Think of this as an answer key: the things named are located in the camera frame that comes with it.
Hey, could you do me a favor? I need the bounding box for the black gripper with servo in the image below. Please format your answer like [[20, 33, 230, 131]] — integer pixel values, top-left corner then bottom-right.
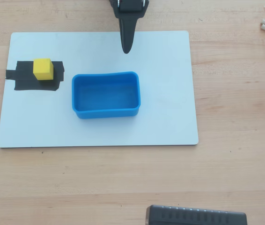
[[109, 0, 150, 55]]

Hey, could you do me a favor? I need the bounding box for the yellow cube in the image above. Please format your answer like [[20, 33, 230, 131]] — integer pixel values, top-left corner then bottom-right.
[[33, 58, 54, 81]]

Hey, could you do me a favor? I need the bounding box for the blue rectangular bin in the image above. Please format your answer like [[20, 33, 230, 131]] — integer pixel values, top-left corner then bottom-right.
[[71, 71, 142, 120]]

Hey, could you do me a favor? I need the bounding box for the white rectangular board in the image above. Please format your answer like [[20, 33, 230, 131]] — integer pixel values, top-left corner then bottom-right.
[[0, 30, 199, 149]]

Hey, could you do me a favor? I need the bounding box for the black tape patch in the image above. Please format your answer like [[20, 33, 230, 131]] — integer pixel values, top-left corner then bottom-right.
[[5, 60, 66, 92]]

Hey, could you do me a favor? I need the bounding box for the black ribbed device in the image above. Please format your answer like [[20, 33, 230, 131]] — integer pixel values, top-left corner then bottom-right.
[[145, 204, 248, 225]]

